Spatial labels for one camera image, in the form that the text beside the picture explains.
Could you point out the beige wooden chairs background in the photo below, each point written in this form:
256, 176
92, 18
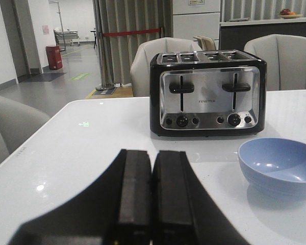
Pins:
206, 43

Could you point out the red barrier belt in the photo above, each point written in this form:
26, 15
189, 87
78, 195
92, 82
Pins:
137, 32

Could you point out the fruit plate on counter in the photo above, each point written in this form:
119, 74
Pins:
288, 14

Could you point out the beige chair left edge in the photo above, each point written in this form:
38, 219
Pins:
18, 122

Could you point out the metal stanchion post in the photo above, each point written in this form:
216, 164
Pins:
106, 77

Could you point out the black silver four-slot toaster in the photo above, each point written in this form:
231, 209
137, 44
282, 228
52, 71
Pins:
207, 93

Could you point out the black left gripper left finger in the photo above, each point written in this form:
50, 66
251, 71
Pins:
114, 209

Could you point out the beige chair right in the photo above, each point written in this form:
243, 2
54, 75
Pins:
285, 56

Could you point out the red bin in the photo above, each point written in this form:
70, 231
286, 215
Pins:
54, 57

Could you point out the dark counter cabinet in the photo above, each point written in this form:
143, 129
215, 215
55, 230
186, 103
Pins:
235, 37

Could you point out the blue bowl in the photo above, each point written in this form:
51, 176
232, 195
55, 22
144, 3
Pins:
275, 167

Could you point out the white refrigerator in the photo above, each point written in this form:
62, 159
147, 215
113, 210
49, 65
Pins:
196, 18

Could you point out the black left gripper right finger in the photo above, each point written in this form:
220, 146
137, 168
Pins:
183, 211

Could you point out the beige chair behind toaster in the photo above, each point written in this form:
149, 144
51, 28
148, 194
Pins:
141, 64

